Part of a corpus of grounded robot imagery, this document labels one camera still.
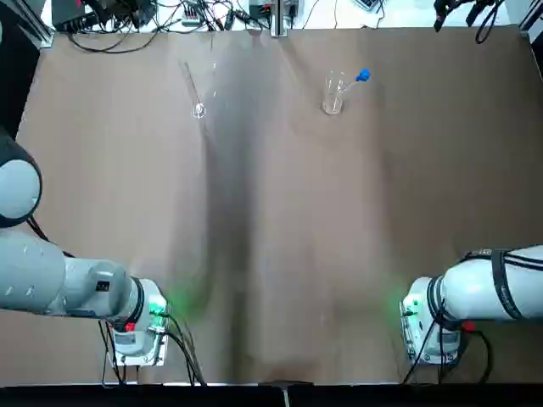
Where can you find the clear glass beaker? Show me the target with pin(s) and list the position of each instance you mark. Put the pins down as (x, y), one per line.
(332, 106)

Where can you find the grey electronic device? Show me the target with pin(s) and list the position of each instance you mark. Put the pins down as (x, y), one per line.
(259, 7)

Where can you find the silver aluminium frame post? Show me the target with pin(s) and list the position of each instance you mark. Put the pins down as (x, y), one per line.
(532, 17)
(281, 17)
(42, 25)

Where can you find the black computer with red logo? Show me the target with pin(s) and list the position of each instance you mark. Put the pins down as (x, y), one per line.
(85, 12)

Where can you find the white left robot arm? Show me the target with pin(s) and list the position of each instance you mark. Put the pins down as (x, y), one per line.
(25, 271)

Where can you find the glass pipette with blue bulb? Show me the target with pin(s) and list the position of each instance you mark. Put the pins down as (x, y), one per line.
(363, 75)

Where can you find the grey hub with red ports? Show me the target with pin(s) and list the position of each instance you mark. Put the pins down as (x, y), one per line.
(191, 18)

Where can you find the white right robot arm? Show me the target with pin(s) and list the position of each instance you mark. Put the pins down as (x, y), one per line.
(475, 284)

